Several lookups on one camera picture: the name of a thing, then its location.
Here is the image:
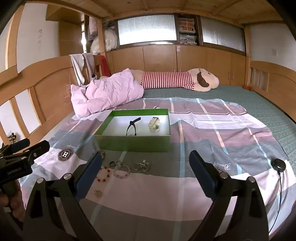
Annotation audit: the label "red beaded bracelet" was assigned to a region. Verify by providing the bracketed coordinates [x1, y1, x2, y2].
[96, 166, 112, 183]

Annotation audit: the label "black wrist watch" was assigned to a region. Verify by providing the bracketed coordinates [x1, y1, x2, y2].
[125, 117, 142, 136]

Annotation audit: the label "left human hand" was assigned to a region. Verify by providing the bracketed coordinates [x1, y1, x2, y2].
[1, 180, 26, 222]

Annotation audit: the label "wooden headboard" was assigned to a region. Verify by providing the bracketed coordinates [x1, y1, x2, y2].
[1, 56, 74, 145]

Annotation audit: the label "black round puck device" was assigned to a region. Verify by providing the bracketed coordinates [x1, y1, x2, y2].
[271, 158, 286, 173]

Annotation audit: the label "green cardboard box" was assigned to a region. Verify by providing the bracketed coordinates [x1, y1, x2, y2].
[94, 108, 171, 152]

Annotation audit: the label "pink folded quilt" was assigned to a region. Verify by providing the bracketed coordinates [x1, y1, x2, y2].
[70, 68, 144, 118]

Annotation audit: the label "plaid bed sheet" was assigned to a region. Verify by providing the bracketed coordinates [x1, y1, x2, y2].
[19, 97, 296, 241]

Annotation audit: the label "green mattress cover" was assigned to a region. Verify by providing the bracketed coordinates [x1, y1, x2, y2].
[144, 85, 295, 171]

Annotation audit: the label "hanging grey clothes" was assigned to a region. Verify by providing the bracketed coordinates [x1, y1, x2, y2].
[69, 53, 95, 86]

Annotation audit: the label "red garment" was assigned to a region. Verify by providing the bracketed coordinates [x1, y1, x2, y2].
[96, 55, 111, 77]

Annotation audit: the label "white bagged bedding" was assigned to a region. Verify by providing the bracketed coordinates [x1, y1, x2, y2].
[89, 27, 118, 56]

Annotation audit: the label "wooden footboard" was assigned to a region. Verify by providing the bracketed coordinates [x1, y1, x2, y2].
[247, 61, 296, 120]

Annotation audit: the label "striped plush doll pillow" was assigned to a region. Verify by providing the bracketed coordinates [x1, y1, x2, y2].
[131, 68, 219, 92]

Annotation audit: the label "stacked folded linens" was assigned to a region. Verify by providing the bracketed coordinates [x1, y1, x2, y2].
[177, 18, 198, 45]

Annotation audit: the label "black cable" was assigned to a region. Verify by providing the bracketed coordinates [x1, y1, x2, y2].
[268, 171, 283, 235]

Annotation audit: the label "dark beaded bracelet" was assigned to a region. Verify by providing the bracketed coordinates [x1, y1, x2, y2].
[92, 149, 107, 161]

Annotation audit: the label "pink crystal bracelet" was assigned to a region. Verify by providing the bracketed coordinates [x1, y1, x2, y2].
[113, 161, 132, 179]

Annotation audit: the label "wooden wall cabinets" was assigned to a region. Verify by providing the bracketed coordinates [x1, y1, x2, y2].
[107, 45, 246, 86]

